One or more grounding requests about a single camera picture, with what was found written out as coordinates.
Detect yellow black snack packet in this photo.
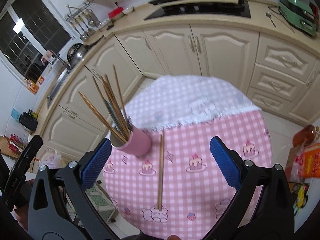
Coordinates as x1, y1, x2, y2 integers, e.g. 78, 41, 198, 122
291, 182, 311, 215

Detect person's left hand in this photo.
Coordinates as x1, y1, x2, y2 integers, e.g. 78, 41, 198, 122
14, 180, 35, 232

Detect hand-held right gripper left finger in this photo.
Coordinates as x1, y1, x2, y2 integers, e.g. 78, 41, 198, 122
27, 138, 118, 240

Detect white plastic bag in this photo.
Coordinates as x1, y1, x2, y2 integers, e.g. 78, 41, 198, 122
37, 149, 62, 170

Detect red wire basket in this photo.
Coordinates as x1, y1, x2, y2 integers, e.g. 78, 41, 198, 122
9, 133, 28, 151

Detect person's left forearm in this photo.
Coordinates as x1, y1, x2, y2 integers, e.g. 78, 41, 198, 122
0, 205, 32, 240

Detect bundle of wooden chopsticks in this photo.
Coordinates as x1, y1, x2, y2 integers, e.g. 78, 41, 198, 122
78, 64, 132, 143

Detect red box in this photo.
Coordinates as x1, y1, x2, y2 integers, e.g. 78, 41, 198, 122
108, 7, 125, 19

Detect wooden cutting board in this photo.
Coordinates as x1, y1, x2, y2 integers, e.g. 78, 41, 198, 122
0, 135, 28, 160

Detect metal utensil rack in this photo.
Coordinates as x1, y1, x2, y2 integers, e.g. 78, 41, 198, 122
65, 1, 101, 40

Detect colourful packets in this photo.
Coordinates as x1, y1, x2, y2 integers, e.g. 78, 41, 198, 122
24, 76, 46, 95

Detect dark kitchen window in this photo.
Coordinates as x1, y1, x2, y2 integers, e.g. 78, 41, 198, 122
0, 0, 73, 77

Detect wooden chopstick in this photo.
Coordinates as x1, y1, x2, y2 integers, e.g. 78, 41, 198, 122
158, 129, 165, 209
157, 130, 164, 211

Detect small black appliance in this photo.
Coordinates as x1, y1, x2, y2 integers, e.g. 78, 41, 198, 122
18, 111, 39, 132

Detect metal spoon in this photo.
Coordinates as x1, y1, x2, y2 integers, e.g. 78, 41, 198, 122
265, 12, 277, 28

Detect green electric cooker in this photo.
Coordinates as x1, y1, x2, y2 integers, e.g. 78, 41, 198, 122
277, 0, 318, 37

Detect orange bag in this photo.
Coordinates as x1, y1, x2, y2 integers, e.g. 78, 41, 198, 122
301, 143, 320, 180

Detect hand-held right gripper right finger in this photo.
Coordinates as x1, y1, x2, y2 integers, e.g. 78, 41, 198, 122
205, 136, 295, 240

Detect orange oil bottle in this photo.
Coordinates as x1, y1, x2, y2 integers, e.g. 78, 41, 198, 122
292, 124, 320, 148

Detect white checkered fringed cloth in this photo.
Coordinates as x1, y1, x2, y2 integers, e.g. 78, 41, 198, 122
124, 75, 262, 132

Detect pink checkered tablecloth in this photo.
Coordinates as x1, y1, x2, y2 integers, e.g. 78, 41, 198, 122
102, 110, 273, 238

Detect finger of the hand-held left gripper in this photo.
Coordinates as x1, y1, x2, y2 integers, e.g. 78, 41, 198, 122
18, 135, 43, 171

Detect black glass cooktop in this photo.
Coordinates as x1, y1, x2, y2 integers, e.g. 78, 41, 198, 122
144, 0, 251, 21

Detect pink cup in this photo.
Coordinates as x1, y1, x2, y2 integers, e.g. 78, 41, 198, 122
110, 126, 152, 158

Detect steel wok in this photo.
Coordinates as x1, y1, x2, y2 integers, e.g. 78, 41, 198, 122
66, 43, 87, 68

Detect steel sink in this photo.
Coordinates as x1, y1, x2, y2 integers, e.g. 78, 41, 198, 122
46, 66, 72, 106

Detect beige kitchen countertop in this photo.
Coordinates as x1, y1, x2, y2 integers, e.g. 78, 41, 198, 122
37, 0, 320, 105

